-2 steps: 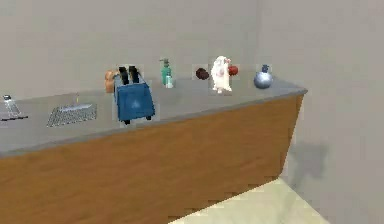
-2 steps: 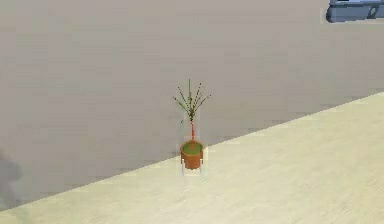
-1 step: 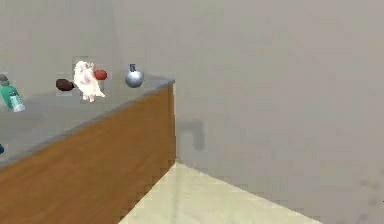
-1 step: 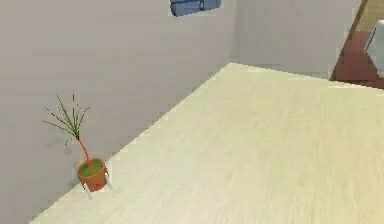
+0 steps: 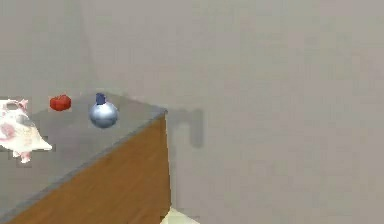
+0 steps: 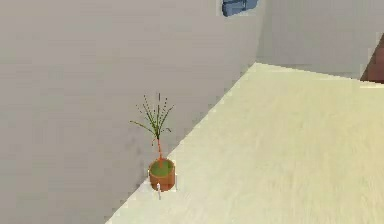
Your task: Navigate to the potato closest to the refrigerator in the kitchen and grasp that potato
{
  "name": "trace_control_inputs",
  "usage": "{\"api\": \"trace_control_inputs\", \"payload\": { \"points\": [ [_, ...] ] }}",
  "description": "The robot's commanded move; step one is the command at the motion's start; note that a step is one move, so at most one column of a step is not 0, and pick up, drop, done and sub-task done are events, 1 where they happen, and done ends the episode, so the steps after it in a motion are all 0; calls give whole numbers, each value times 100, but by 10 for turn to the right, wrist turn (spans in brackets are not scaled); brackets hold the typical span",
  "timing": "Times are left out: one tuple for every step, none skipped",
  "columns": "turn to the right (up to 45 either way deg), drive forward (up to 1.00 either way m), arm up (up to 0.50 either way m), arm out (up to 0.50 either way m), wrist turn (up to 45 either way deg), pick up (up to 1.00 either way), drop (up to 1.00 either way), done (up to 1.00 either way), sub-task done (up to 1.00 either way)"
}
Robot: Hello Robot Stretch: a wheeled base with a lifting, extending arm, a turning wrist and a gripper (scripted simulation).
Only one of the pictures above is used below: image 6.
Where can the house plant in orange pot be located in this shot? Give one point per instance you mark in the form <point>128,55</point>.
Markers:
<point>162,176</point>

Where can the blue framed wall picture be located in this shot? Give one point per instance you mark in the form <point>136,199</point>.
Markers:
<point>237,6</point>

